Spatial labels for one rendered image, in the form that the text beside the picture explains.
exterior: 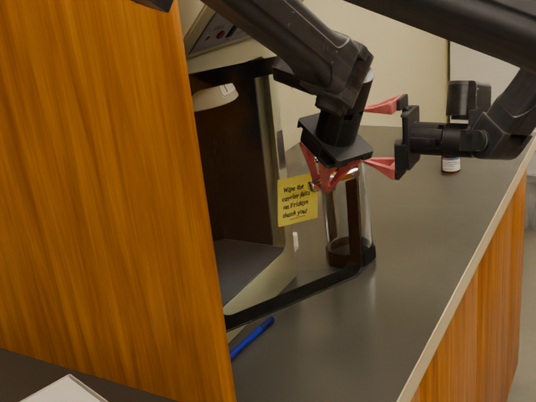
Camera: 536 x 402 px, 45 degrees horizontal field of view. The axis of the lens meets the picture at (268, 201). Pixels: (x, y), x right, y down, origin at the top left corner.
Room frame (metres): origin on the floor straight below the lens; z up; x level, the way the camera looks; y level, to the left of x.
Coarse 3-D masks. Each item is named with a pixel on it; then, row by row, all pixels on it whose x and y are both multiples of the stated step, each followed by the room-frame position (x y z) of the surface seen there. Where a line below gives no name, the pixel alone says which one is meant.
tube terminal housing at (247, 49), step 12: (228, 48) 1.00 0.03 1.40; (240, 48) 1.03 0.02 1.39; (252, 48) 1.06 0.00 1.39; (264, 48) 1.09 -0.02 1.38; (192, 60) 0.92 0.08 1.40; (204, 60) 0.94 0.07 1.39; (216, 60) 0.97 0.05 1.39; (228, 60) 1.00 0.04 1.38; (240, 60) 1.03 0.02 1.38; (252, 60) 1.11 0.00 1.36; (192, 72) 0.92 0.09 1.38; (228, 336) 0.91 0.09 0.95
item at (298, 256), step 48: (192, 96) 0.86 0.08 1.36; (240, 96) 0.90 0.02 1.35; (288, 96) 0.94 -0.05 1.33; (240, 144) 0.89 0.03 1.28; (288, 144) 0.93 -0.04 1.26; (240, 192) 0.89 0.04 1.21; (336, 192) 0.98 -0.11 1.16; (240, 240) 0.88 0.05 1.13; (288, 240) 0.93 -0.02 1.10; (336, 240) 0.97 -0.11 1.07; (240, 288) 0.88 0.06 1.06; (288, 288) 0.92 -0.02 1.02
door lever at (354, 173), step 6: (354, 168) 0.94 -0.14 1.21; (348, 174) 0.93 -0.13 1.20; (354, 174) 0.93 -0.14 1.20; (312, 180) 0.91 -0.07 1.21; (318, 180) 0.90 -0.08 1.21; (330, 180) 0.91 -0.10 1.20; (342, 180) 0.92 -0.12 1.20; (348, 180) 0.93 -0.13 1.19; (312, 186) 0.89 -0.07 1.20; (318, 186) 0.90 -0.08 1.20
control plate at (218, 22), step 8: (216, 16) 0.84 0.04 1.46; (208, 24) 0.84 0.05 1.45; (216, 24) 0.86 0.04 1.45; (224, 24) 0.88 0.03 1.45; (232, 24) 0.90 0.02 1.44; (208, 32) 0.86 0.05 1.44; (216, 32) 0.88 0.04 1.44; (240, 32) 0.95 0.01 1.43; (200, 40) 0.85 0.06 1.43; (208, 40) 0.88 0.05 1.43; (216, 40) 0.90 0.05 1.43; (224, 40) 0.92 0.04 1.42; (232, 40) 0.95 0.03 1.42; (192, 48) 0.85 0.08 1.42; (200, 48) 0.87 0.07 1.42
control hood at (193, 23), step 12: (180, 0) 0.82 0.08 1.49; (192, 0) 0.81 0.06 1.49; (300, 0) 1.07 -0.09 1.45; (180, 12) 0.82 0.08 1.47; (192, 12) 0.81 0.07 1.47; (204, 12) 0.81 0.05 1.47; (192, 24) 0.81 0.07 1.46; (204, 24) 0.83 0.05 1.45; (192, 36) 0.83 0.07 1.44; (216, 48) 0.93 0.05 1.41
